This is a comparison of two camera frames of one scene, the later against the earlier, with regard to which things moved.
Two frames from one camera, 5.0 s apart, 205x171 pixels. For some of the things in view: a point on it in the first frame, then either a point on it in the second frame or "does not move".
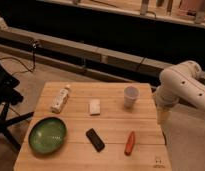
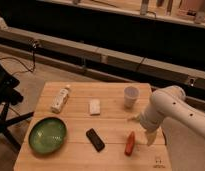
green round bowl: [47, 134] does not move
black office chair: [5, 97] does not move
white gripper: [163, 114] -> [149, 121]
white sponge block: [95, 107] does not move
